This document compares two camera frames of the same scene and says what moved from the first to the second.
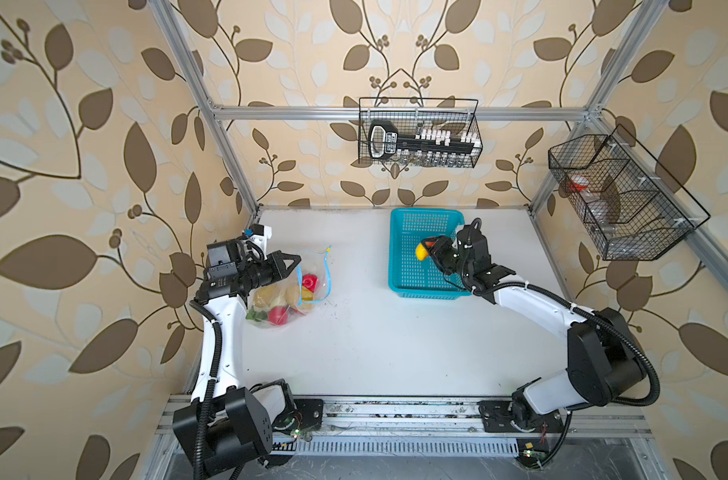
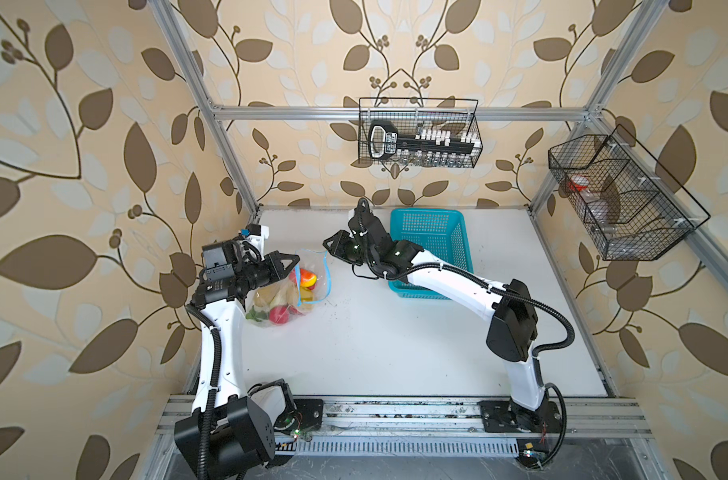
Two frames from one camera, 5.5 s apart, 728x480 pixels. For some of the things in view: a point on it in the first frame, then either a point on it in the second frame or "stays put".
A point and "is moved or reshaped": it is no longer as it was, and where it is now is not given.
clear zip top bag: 307,285 stays put
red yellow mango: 421,252 is moved or reshaped
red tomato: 277,315 stays put
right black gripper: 441,244 to 337,248
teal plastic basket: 409,277 stays put
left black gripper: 274,266 stays put
